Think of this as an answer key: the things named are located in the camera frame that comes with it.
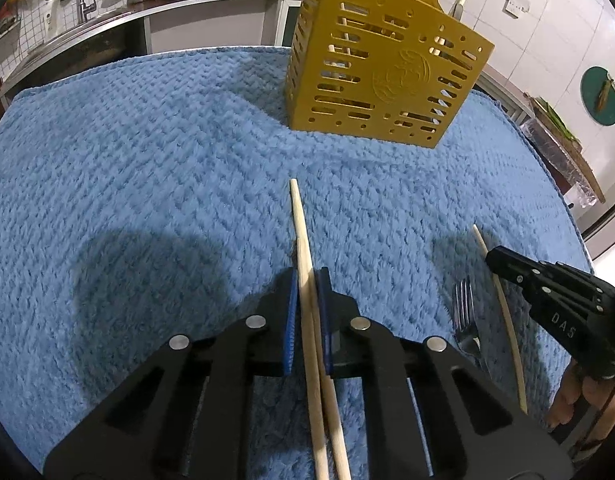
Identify side table with plastic cover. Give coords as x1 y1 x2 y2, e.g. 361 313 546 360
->
520 92 605 206

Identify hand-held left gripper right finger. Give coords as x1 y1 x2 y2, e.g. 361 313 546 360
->
317 267 573 480

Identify yellow slotted utensil holder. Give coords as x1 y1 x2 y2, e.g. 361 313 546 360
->
284 0 494 150

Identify round green board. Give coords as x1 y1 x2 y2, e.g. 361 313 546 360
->
580 66 615 126

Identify metal fork with green handle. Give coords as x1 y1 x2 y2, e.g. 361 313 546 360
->
452 276 491 373

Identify kitchen counter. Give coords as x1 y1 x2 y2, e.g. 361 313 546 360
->
0 0 308 106

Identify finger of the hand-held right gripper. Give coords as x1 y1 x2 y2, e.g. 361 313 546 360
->
486 246 615 313

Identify green vegetables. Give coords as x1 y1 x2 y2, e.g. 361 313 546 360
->
532 97 578 141

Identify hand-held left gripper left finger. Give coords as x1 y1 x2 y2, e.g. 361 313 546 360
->
42 267 299 480

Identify blue fluffy blanket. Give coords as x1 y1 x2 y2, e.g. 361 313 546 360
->
0 45 595 480

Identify person's right hand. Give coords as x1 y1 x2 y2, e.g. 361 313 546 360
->
546 361 614 457

